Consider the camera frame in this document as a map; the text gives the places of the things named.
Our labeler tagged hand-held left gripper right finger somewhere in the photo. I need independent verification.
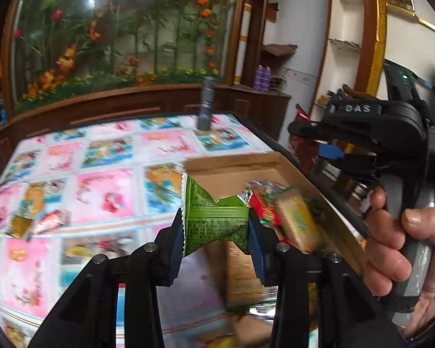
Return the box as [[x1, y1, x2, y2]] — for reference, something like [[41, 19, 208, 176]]
[[248, 212, 407, 348]]

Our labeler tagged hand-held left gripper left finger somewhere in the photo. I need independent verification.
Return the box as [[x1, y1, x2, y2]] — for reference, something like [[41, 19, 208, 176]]
[[29, 212, 185, 348]]

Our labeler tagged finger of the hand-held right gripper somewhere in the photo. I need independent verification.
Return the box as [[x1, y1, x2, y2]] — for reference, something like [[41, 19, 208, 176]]
[[287, 118, 334, 141], [319, 143, 379, 178]]

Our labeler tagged clear cracker packet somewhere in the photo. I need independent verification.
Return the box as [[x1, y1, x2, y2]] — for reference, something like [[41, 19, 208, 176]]
[[225, 241, 267, 307]]

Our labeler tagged bright red snack packet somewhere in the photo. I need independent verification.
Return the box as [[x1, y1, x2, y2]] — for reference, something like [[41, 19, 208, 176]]
[[248, 192, 281, 227]]

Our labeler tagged green white cracker packet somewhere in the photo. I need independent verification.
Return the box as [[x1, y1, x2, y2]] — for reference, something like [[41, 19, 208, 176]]
[[275, 188, 321, 254]]

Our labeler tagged silver foil snack packet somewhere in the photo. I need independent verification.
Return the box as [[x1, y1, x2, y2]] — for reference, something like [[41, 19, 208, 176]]
[[248, 179, 287, 194]]

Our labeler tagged cardboard box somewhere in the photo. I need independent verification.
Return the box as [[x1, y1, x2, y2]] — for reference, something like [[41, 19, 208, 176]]
[[183, 152, 372, 348]]

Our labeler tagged person's right hand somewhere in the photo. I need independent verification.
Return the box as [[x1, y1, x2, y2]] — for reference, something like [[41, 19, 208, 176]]
[[362, 186, 435, 342]]

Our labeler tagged printed tablecloth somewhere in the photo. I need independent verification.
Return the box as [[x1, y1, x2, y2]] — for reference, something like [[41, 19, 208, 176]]
[[0, 112, 287, 348]]

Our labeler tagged grey flashlight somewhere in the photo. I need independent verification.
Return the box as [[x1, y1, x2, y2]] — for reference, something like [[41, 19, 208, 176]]
[[196, 76, 215, 132]]

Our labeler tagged white gold pillar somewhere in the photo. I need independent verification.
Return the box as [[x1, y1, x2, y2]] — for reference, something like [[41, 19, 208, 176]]
[[234, 2, 252, 84]]

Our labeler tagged red white snack packet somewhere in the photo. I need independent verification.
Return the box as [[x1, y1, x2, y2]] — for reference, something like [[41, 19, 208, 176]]
[[31, 210, 69, 234]]

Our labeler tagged olive green snack packet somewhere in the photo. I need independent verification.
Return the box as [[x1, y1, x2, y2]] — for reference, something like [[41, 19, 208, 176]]
[[5, 215, 33, 240]]

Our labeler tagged artificial flower display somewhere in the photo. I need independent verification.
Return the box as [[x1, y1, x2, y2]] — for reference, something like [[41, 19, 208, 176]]
[[7, 0, 240, 113]]

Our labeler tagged wire basket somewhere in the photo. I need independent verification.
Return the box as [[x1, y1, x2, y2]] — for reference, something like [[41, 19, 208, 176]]
[[270, 73, 287, 91]]

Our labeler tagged carved wooden wall shelf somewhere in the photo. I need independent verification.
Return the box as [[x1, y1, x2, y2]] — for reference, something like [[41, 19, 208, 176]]
[[263, 43, 298, 57]]

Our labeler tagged gold arched frame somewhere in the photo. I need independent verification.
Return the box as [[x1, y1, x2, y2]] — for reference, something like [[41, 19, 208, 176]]
[[355, 0, 388, 98]]

